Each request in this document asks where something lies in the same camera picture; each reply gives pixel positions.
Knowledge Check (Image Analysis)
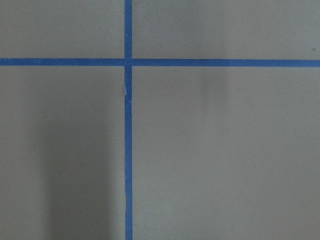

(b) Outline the blue tape line crosswise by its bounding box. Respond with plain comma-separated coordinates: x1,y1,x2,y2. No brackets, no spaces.
0,58,320,68

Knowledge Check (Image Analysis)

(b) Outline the blue tape line lengthwise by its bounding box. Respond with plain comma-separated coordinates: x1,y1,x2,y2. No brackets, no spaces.
124,0,133,240

